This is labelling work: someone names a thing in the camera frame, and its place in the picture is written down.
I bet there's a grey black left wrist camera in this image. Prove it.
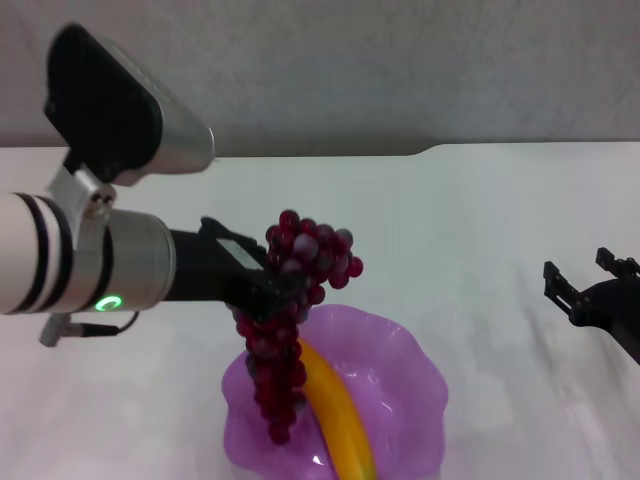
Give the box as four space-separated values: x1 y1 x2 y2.
43 23 216 189

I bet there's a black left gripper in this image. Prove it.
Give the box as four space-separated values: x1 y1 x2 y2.
162 215 307 322

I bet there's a yellow banana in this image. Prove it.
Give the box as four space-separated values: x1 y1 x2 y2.
297 338 379 480

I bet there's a left arm cable with plug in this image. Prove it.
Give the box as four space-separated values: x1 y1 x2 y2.
39 309 141 347

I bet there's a dark red grape bunch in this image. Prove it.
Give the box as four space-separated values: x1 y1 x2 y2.
233 209 365 446

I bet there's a purple scalloped plastic plate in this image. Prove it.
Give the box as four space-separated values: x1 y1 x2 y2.
221 305 450 480

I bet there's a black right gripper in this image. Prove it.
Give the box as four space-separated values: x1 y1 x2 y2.
542 246 640 365

